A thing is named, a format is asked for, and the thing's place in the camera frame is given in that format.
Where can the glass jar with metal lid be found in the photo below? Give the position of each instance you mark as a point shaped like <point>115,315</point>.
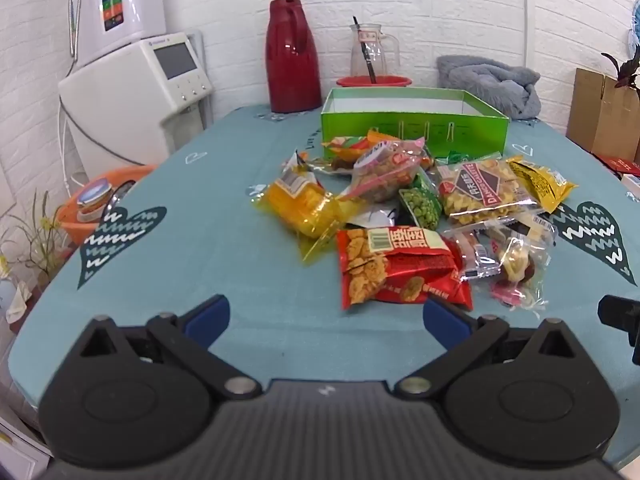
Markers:
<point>92,195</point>

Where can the purple leaf plant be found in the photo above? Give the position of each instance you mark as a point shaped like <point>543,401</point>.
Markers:
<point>627,67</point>

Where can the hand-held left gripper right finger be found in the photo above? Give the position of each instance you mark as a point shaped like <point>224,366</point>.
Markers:
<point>442,322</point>

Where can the red plastic basket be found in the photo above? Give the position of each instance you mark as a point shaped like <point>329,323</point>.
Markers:
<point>390,81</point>

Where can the clear candy packet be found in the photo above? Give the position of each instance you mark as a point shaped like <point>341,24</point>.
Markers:
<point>520,260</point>

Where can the orange plastic basin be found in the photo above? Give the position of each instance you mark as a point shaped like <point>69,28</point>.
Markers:
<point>70,220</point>

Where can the glass pitcher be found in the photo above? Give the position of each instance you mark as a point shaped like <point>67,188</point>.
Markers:
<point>357,65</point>

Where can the red thermos jug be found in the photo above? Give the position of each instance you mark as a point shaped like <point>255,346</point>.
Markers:
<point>292,60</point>

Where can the clear packet with red snack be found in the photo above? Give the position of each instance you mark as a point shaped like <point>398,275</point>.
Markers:
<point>475,255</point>

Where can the white water ionizer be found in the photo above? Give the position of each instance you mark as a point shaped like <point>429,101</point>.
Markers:
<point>140,5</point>

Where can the green pea packet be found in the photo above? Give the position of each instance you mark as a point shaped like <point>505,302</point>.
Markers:
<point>422,205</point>

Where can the brown cardboard box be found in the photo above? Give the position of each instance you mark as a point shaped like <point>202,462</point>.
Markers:
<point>600,110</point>

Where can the black stirring stick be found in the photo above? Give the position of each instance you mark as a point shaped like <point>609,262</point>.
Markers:
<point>364,50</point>

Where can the dried plant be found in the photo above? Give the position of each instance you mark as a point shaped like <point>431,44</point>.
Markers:
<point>35,245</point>

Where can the white cabinet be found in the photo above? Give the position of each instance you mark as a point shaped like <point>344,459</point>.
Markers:
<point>15,445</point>

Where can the yellow jelly packet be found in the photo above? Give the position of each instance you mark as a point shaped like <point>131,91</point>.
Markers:
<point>300,205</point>

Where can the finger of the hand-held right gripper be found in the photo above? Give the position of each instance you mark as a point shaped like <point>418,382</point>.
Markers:
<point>620,312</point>

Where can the white machine with screen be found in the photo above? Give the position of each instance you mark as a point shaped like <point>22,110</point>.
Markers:
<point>125,105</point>

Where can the small green foil packet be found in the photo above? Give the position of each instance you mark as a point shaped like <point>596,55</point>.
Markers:
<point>465,156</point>

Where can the red patterned box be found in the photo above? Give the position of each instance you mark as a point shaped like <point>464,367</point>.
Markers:
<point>620,165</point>

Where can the grey fluffy garment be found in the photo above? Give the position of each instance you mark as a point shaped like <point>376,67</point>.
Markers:
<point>490,85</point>

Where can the clear pink nut packet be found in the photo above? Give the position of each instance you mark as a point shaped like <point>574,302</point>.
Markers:
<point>385,170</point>

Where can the diamond-label cracker packet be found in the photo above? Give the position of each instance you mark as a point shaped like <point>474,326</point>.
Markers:
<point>475,195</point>

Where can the green cardboard box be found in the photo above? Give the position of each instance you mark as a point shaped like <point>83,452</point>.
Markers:
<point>360,125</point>

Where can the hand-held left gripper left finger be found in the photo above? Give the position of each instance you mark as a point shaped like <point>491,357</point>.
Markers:
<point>207,317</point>

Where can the yellow snack packet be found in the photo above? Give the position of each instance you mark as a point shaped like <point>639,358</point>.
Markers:
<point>545,185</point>

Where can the dark red dates packet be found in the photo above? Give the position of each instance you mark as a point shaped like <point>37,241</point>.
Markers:
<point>340,165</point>

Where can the orange snack packet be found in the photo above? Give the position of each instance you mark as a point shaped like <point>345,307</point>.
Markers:
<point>345,146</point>

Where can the teal heart-print tablecloth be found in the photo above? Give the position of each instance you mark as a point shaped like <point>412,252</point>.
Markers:
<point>225,160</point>

